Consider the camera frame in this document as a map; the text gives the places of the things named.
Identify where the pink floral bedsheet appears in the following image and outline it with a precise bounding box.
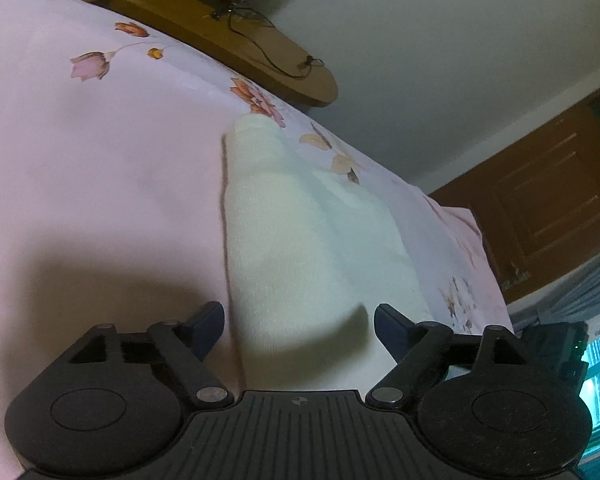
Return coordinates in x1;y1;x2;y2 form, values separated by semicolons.
0;0;513;480

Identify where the wooden television stand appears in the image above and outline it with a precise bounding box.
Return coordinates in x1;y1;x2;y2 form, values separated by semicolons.
0;0;340;109

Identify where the black cable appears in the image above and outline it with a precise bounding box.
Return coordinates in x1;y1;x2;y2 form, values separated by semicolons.
211;1;326;81

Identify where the white towel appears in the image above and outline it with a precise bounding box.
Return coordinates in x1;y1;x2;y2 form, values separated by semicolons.
221;115;433;393

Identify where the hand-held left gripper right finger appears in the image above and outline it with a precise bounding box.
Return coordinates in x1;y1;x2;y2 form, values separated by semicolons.
365;304;525;407

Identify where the brown wooden door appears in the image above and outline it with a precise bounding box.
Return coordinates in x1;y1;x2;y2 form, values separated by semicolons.
429;80;600;306

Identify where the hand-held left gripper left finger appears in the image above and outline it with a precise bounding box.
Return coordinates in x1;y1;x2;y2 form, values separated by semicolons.
67;301;231;406

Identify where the grey curtain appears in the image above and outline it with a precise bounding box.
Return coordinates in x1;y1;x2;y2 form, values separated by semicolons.
509;252;600;338

